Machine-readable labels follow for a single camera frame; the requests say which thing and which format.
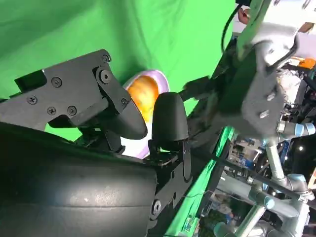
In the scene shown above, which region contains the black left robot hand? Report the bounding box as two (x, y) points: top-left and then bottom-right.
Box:
(182, 61), (285, 149)

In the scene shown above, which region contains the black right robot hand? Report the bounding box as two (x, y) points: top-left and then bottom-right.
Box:
(0, 48), (192, 237)

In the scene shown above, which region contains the orange toy bread roll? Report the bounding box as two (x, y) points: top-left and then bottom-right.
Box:
(128, 75), (159, 123)

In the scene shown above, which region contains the long black rod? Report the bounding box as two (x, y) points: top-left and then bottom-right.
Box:
(192, 147), (305, 201)

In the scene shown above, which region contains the black monitor screen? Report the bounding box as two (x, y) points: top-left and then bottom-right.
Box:
(281, 134), (316, 174)

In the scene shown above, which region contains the person's hand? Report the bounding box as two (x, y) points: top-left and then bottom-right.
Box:
(237, 7), (251, 25)

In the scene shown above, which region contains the lilac plate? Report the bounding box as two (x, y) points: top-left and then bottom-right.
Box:
(120, 69), (171, 159)

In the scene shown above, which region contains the green table cloth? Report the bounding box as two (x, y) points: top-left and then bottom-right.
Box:
(0, 0), (238, 237)

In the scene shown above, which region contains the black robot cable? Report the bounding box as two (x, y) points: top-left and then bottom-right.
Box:
(221, 1), (250, 53)

